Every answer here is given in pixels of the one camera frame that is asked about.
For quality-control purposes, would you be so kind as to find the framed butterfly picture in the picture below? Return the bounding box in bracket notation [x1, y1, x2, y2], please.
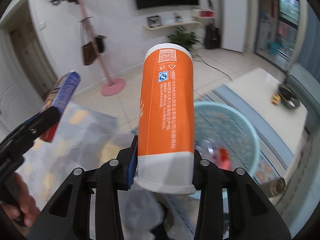
[147, 15, 162, 28]

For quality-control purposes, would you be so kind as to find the small black bag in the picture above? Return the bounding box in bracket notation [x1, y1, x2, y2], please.
[95, 35, 106, 54]

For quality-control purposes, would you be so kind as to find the teal bucket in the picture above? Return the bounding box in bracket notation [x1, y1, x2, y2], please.
[268, 42, 281, 55]

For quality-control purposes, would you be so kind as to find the white red wall box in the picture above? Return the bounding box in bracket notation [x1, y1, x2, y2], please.
[191, 9, 215, 19]

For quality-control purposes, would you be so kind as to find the small brass jar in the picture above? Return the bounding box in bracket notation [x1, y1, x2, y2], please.
[259, 178, 287, 198]

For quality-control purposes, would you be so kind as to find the black acoustic guitar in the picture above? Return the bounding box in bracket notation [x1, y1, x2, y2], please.
[204, 13, 221, 49]

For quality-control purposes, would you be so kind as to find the potted green plant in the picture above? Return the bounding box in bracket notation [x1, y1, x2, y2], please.
[167, 26, 201, 51]

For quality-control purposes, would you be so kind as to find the red plastic wrapper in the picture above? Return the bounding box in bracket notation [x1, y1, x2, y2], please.
[217, 148, 231, 170]

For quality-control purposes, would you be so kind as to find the person's left hand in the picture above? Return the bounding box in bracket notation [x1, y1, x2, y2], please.
[2, 173, 41, 228]

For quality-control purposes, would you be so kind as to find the brown tote bag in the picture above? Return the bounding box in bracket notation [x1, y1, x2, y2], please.
[80, 18, 97, 66]

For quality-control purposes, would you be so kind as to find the light blue plastic basket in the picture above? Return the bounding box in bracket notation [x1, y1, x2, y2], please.
[194, 101, 260, 176]

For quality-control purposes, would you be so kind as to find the blue curtain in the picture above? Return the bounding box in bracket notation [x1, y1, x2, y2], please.
[297, 4, 319, 79]

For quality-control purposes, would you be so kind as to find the patterned round pouf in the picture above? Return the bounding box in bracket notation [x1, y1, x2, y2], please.
[17, 102, 169, 239]

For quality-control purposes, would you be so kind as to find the white curved wall shelf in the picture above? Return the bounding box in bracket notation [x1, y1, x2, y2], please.
[143, 21, 202, 30]

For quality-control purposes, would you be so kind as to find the white coffee table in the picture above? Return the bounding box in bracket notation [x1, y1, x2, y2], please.
[226, 68, 309, 178]

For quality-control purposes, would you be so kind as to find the black floor cable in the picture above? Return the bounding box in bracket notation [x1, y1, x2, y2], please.
[194, 51, 234, 82]

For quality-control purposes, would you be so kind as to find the pink coat stand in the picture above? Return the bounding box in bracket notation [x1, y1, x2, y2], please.
[71, 0, 126, 97]

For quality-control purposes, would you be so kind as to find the colourful puzzle cube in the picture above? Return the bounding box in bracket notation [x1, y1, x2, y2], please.
[271, 94, 281, 105]

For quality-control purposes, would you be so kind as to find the dark ashtray bowl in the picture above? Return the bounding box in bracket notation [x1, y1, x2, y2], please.
[278, 84, 300, 109]

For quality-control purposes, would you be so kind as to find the white refrigerator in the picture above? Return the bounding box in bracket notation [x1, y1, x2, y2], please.
[221, 0, 248, 53]

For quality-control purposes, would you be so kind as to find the teal sofa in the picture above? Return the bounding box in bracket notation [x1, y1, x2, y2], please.
[285, 62, 319, 133]

